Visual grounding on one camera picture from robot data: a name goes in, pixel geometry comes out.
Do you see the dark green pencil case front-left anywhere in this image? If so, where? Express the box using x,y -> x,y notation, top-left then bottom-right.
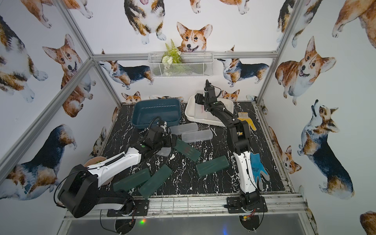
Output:
113,168 -> 151,192

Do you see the white plastic storage box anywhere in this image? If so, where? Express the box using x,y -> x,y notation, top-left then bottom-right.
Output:
185,93 -> 234,127

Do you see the bowl with green salad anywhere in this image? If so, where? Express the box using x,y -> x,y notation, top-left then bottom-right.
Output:
84,156 -> 114,186

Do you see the dark green pencil case front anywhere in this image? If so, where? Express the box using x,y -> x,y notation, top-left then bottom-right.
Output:
139,164 -> 172,200

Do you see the artificial fern plant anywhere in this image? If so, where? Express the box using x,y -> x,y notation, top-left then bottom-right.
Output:
162,40 -> 184,76

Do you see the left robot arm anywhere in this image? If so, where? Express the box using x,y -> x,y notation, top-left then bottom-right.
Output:
57,125 -> 177,218

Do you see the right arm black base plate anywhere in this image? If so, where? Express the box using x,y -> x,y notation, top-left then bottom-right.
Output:
224,196 -> 268,214

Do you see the clear pencil case with pens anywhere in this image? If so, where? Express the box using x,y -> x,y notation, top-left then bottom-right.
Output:
195,104 -> 208,119

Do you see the dark green pencil case centre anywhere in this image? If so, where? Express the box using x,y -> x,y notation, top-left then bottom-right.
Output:
174,138 -> 201,162

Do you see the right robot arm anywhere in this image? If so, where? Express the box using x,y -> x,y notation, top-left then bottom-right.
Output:
195,80 -> 260,211

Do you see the dark green pencil case right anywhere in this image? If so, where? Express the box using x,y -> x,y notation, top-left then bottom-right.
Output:
196,156 -> 230,177

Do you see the blue grey work glove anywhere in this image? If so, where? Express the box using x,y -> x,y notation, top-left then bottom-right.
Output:
250,152 -> 270,191

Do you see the teal plastic storage box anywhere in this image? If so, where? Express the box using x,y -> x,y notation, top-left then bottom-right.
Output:
131,99 -> 181,129

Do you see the white wire wall basket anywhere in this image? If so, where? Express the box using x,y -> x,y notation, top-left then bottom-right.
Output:
147,52 -> 214,78

